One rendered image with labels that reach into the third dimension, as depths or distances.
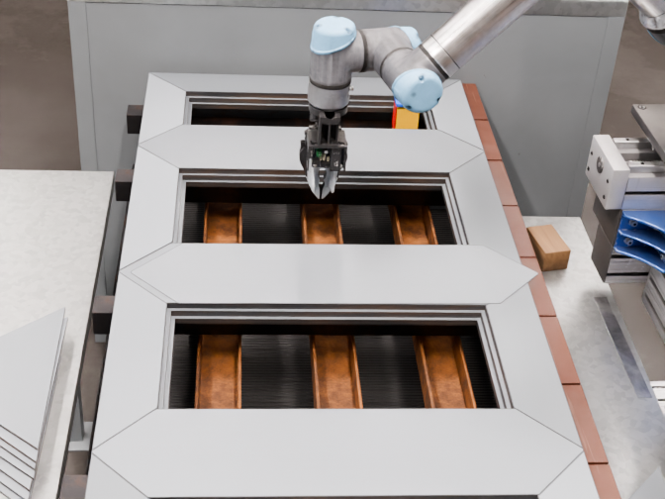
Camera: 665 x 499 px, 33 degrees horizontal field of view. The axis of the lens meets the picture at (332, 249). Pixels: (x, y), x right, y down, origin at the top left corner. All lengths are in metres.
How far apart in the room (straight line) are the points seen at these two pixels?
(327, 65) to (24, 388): 0.74
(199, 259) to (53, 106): 2.37
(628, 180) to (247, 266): 0.74
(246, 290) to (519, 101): 1.10
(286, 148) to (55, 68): 2.35
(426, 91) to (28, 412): 0.83
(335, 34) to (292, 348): 0.71
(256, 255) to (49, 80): 2.59
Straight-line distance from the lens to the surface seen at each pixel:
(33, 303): 2.18
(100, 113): 2.84
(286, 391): 2.27
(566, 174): 3.02
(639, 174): 2.25
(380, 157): 2.42
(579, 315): 2.35
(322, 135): 2.07
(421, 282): 2.07
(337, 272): 2.07
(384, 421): 1.79
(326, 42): 1.98
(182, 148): 2.43
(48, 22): 5.08
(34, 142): 4.18
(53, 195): 2.48
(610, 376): 2.22
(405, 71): 1.91
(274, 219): 2.74
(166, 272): 2.06
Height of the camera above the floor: 2.08
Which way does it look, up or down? 35 degrees down
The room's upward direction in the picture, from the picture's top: 4 degrees clockwise
